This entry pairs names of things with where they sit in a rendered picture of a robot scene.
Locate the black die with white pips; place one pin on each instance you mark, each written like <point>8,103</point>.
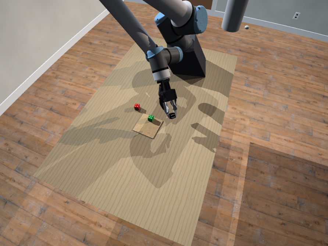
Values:
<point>172,115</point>

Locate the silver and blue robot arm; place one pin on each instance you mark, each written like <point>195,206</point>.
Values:
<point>176,20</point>

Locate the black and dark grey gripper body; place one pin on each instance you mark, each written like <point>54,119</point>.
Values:
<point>168,93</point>

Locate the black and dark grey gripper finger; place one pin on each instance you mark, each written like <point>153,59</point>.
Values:
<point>164,107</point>
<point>174,107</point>

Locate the green die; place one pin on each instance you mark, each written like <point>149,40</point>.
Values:
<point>150,118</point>

